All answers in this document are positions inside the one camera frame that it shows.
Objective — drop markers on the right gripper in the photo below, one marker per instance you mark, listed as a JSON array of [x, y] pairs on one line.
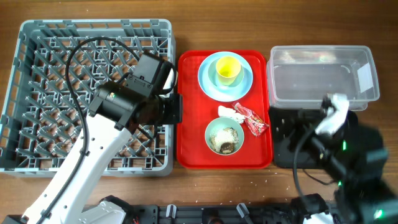
[[310, 124]]

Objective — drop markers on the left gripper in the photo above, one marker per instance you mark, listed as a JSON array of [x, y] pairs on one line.
[[175, 101]]

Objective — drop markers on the red candy wrapper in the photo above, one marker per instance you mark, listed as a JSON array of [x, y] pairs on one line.
[[255, 124]]

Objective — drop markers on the green bowl with food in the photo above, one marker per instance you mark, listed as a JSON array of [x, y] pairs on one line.
[[224, 136]]

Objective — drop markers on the yellow plastic cup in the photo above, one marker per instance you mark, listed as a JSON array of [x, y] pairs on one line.
[[227, 68]]

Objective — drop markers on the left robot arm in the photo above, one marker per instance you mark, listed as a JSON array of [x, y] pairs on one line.
[[114, 115]]

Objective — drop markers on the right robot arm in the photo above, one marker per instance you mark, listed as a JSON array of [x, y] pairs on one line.
[[354, 157]]

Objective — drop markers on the black waste tray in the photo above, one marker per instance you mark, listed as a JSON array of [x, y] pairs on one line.
[[285, 140]]

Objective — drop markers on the grey dishwasher rack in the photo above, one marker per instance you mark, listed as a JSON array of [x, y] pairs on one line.
[[58, 64]]

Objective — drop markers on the red plastic tray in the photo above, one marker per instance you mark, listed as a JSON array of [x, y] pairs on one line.
[[199, 110]]

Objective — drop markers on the clear plastic bin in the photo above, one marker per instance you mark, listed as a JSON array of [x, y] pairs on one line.
[[299, 76]]

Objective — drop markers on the light blue plate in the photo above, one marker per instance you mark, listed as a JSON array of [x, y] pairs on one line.
[[230, 94]]

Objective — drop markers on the light blue bowl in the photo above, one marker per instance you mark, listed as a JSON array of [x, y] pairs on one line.
[[213, 77]]

